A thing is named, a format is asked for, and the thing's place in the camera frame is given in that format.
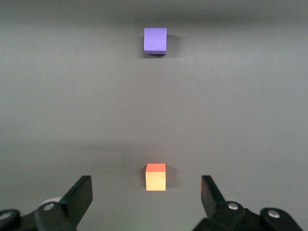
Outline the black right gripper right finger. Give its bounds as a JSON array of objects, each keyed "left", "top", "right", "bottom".
[{"left": 193, "top": 175, "right": 246, "bottom": 231}]

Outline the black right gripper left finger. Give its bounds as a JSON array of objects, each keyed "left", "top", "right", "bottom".
[{"left": 35, "top": 175, "right": 93, "bottom": 231}]

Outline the orange cube block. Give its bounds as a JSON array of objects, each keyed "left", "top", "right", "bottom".
[{"left": 145, "top": 163, "right": 167, "bottom": 192}]

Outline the purple cube block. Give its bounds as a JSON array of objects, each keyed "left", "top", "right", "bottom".
[{"left": 143, "top": 27, "right": 167, "bottom": 56}]

